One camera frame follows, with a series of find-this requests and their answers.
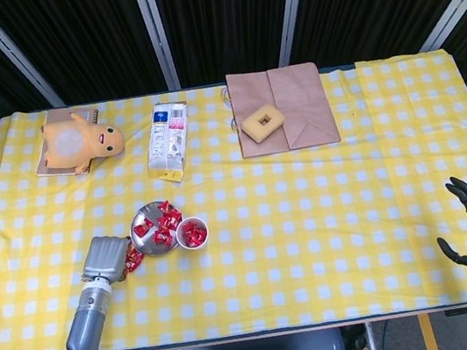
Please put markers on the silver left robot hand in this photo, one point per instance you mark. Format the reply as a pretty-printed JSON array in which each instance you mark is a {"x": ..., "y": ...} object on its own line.
[{"x": 102, "y": 258}]

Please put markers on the red candy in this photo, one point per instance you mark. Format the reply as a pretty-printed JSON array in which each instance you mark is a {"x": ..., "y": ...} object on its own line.
[
  {"x": 189, "y": 235},
  {"x": 136, "y": 254},
  {"x": 144, "y": 228},
  {"x": 196, "y": 241},
  {"x": 163, "y": 206},
  {"x": 171, "y": 219},
  {"x": 132, "y": 265},
  {"x": 198, "y": 231},
  {"x": 161, "y": 236}
]

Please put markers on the round metal plate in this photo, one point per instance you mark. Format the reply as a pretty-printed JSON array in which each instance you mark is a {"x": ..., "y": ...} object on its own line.
[{"x": 143, "y": 243}]

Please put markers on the white paper cup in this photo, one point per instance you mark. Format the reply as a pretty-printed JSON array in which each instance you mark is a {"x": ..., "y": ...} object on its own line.
[{"x": 181, "y": 240}]

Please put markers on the yellow plush animal toy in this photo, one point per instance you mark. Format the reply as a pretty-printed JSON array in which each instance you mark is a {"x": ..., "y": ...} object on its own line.
[{"x": 90, "y": 140}]

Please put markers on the white plastic food package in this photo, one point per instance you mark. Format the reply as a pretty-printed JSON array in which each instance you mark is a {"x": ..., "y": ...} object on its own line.
[{"x": 166, "y": 145}]

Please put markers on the brown spiral notebook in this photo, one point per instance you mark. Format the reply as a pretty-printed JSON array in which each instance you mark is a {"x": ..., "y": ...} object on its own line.
[{"x": 56, "y": 116}]

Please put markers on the metal table leg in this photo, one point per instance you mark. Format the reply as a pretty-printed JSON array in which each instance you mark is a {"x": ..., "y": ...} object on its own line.
[{"x": 372, "y": 344}]

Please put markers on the yellow white checkered tablecloth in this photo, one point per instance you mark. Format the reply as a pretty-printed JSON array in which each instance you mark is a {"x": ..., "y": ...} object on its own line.
[{"x": 311, "y": 216}]

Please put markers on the yellow sponge with hole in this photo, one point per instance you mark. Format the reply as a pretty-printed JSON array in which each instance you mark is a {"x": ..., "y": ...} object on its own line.
[{"x": 253, "y": 129}]

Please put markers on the brown paper bag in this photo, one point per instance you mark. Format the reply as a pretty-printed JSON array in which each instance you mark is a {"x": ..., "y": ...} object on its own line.
[{"x": 302, "y": 102}]

